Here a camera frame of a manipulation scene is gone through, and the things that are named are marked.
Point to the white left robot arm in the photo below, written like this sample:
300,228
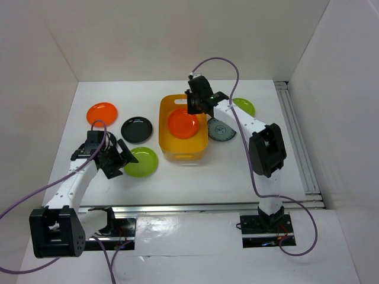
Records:
58,229

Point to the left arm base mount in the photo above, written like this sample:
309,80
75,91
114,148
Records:
112,231

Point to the green plate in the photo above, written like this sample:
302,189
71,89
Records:
245,105
146,165

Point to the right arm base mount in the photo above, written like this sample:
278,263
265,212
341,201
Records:
257,234

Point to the aluminium rail right side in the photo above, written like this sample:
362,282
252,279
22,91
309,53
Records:
314,199

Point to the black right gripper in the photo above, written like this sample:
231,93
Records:
190,109

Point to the black plate near bin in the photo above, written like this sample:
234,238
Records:
136,130

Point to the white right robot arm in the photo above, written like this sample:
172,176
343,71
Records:
263,144

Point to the yellow plastic bin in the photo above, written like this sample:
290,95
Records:
175,149

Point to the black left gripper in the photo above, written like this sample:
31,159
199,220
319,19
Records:
113,171

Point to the aluminium rail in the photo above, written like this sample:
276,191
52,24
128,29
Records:
189,207
314,199

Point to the orange plate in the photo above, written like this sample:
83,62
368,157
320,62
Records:
183,125
103,111

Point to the aluminium rail front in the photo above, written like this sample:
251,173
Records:
189,207

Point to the blue patterned plate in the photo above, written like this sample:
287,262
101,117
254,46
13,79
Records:
219,131

